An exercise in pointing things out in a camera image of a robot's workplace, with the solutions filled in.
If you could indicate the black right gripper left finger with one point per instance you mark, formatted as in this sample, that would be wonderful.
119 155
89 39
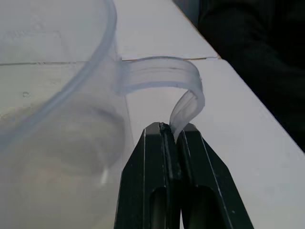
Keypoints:
145 181

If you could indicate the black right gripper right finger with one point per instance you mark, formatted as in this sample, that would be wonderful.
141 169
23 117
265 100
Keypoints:
205 186

